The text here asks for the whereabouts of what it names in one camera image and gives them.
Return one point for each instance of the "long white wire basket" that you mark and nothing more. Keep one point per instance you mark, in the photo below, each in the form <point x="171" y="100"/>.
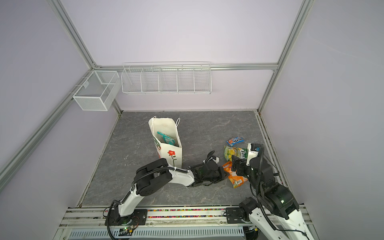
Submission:
<point x="167" y="78"/>

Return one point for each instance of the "green Fox's spring tea bag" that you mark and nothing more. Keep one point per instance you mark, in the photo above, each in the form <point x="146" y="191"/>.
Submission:
<point x="234" y="151"/>

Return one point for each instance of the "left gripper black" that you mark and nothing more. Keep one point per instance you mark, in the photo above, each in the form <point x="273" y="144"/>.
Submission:
<point x="221" y="171"/>

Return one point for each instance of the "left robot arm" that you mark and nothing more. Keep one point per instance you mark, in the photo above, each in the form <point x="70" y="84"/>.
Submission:
<point x="154" y="176"/>

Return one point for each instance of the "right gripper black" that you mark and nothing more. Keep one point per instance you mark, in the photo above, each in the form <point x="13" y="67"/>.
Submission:
<point x="237" y="163"/>

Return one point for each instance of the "small white mesh basket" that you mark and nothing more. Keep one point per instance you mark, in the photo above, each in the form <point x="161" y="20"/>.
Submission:
<point x="98" y="91"/>

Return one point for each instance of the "orange Fox's fruits bag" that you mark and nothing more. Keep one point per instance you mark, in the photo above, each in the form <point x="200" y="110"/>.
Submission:
<point x="236" y="180"/>

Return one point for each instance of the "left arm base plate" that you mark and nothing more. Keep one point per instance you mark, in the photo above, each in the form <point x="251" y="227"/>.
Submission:
<point x="138" y="217"/>

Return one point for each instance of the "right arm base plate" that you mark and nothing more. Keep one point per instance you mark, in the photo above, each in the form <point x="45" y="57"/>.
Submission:
<point x="236" y="215"/>

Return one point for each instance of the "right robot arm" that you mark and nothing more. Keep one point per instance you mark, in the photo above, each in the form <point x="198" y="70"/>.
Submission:
<point x="272" y="208"/>

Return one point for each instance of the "white floral paper bag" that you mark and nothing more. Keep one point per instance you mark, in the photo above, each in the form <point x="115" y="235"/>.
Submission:
<point x="173" y="154"/>

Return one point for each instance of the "teal Fox's candy bag front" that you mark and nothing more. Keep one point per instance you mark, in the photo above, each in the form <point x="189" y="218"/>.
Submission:
<point x="167" y="139"/>

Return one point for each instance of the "blue M&M's packet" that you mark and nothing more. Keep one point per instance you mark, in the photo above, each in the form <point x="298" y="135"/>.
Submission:
<point x="236" y="140"/>

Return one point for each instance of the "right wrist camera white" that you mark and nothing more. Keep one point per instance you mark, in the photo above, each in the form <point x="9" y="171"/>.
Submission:
<point x="253" y="151"/>

